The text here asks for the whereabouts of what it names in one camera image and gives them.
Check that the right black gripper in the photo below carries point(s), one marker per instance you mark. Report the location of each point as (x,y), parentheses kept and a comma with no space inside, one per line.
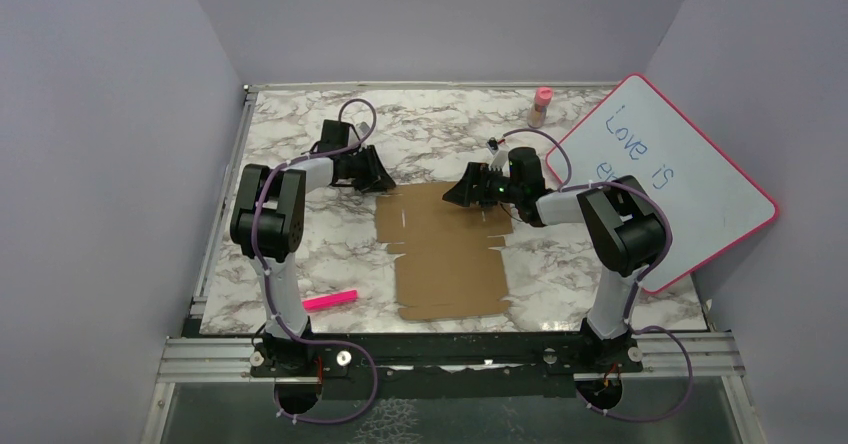
(462,192)

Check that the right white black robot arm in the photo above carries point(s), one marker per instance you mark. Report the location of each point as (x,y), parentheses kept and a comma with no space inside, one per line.
(629,233)

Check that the pink-framed whiteboard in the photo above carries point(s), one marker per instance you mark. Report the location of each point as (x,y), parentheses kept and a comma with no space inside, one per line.
(710,203)

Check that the pink rectangular stick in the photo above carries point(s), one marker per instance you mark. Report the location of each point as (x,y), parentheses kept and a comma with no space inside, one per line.
(330,301)

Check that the brown cardboard box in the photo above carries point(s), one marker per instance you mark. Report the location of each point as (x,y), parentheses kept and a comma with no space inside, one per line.
(448,262)

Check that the pink-capped small bottle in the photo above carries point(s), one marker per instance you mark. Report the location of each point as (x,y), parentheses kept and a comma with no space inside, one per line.
(537,113)

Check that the aluminium front frame rail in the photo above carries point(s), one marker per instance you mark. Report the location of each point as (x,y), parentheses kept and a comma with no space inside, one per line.
(455,388)

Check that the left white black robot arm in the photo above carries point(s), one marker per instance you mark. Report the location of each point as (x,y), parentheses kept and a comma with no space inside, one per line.
(268,216)

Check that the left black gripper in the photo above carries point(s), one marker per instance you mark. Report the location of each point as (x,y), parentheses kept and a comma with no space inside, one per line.
(376,177)

